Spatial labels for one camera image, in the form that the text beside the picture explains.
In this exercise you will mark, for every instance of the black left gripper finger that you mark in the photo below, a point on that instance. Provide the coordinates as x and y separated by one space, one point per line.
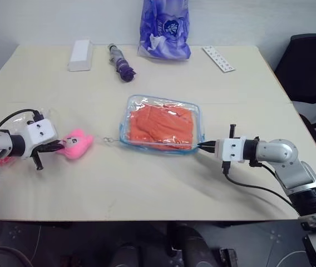
56 146
37 161

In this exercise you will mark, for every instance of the pink plush charm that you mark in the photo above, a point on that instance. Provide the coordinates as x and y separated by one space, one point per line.
77 146

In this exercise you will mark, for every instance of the clear plastic pouch blue trim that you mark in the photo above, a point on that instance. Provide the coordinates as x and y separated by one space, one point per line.
158 101

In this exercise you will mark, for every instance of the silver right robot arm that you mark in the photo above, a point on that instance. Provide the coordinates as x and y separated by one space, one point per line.
280 151

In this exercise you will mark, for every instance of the orange cloth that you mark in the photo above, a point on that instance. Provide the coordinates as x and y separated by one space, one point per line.
160 126

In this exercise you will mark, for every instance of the white remote control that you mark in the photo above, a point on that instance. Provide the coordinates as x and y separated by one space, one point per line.
218 59

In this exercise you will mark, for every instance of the white rectangular box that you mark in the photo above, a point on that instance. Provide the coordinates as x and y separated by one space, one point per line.
80 55

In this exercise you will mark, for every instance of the large dark rounded shape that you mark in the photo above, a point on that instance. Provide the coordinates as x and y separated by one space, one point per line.
192 247

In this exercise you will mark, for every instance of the purple folded umbrella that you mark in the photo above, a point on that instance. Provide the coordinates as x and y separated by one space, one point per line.
122 65

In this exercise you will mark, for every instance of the blue purple plastic bag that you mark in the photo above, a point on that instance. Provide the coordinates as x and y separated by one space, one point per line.
163 33

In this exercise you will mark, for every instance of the black chair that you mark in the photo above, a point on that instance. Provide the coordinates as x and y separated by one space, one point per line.
308 69

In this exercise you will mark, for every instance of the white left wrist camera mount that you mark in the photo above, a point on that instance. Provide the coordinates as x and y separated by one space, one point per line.
41 132

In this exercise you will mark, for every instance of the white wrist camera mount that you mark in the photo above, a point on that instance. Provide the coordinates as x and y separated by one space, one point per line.
231 148
41 132

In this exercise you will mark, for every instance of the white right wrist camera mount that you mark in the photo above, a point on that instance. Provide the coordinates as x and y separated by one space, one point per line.
231 148

